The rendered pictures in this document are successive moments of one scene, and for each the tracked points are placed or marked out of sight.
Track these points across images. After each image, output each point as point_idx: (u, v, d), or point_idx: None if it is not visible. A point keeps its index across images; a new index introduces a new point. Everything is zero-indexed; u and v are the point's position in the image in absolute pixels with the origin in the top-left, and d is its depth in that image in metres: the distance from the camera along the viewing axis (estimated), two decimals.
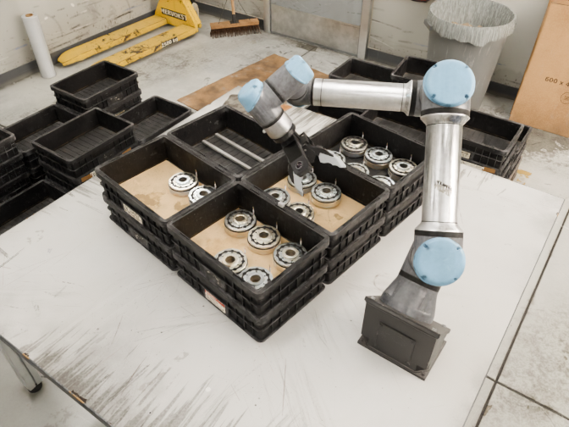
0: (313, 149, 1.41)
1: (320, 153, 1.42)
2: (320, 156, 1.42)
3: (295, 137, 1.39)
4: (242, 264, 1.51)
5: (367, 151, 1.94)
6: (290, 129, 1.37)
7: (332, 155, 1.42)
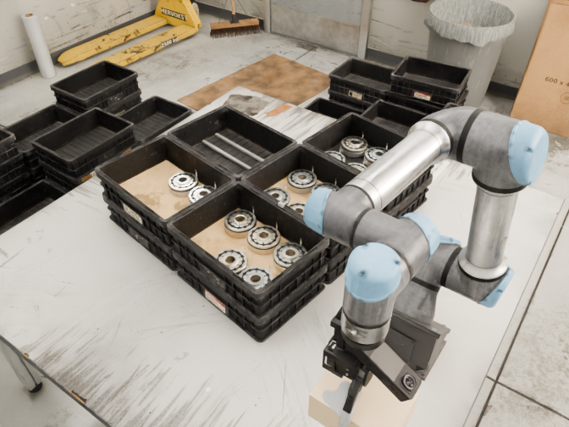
0: None
1: None
2: None
3: None
4: (242, 264, 1.51)
5: (367, 151, 1.94)
6: None
7: None
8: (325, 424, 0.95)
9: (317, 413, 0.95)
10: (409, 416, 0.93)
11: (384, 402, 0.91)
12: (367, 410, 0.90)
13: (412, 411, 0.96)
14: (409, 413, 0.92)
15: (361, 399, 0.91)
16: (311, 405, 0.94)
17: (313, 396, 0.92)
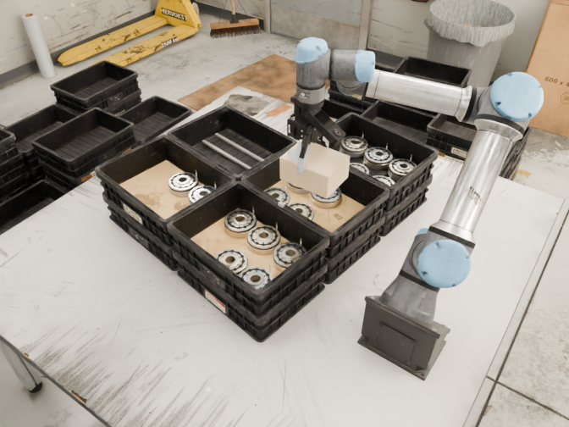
0: None
1: None
2: None
3: (320, 108, 1.38)
4: (242, 264, 1.51)
5: (367, 151, 1.94)
6: None
7: None
8: (290, 181, 1.50)
9: (284, 174, 1.49)
10: (343, 173, 1.48)
11: (327, 160, 1.46)
12: (316, 163, 1.44)
13: (346, 174, 1.50)
14: (342, 169, 1.46)
15: (312, 159, 1.46)
16: (281, 167, 1.48)
17: (282, 158, 1.46)
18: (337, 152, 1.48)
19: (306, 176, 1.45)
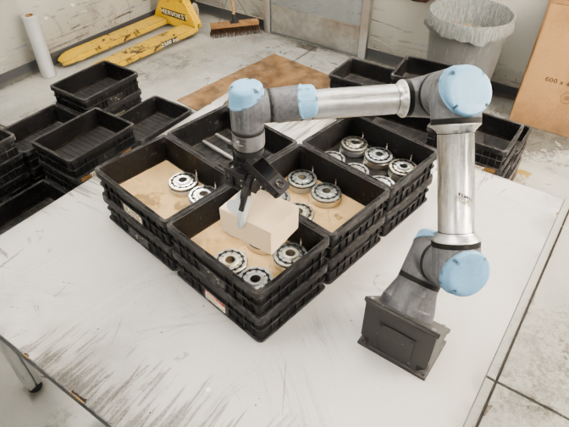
0: None
1: None
2: None
3: (261, 155, 1.22)
4: (242, 264, 1.51)
5: (367, 151, 1.94)
6: None
7: None
8: (233, 234, 1.33)
9: (226, 224, 1.33)
10: (291, 224, 1.31)
11: (272, 212, 1.29)
12: (258, 215, 1.28)
13: (295, 224, 1.34)
14: (290, 221, 1.30)
15: (256, 210, 1.29)
16: (222, 218, 1.32)
17: (222, 209, 1.30)
18: (284, 202, 1.32)
19: (247, 230, 1.28)
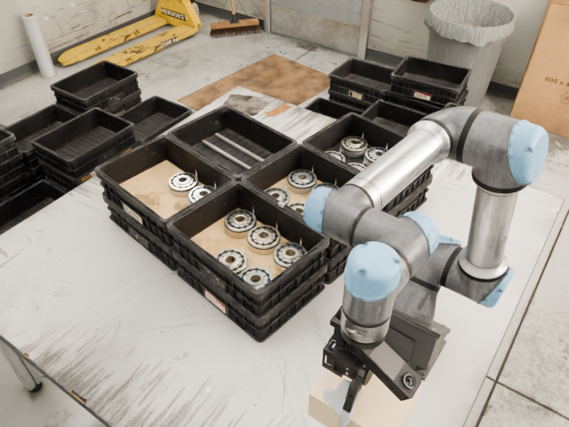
0: None
1: None
2: None
3: None
4: (242, 264, 1.51)
5: (367, 151, 1.94)
6: None
7: None
8: (325, 424, 0.95)
9: (317, 413, 0.95)
10: (409, 415, 0.93)
11: (384, 401, 0.91)
12: (367, 409, 0.90)
13: (412, 410, 0.96)
14: (409, 413, 0.92)
15: (361, 398, 0.91)
16: (311, 404, 0.94)
17: (313, 396, 0.92)
18: None
19: None
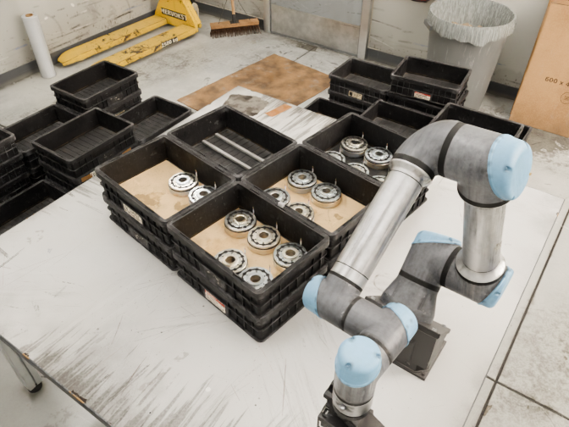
0: None
1: None
2: None
3: None
4: (242, 264, 1.51)
5: (367, 151, 1.94)
6: None
7: (372, 414, 1.09)
8: None
9: None
10: None
11: None
12: None
13: None
14: None
15: None
16: None
17: None
18: None
19: None
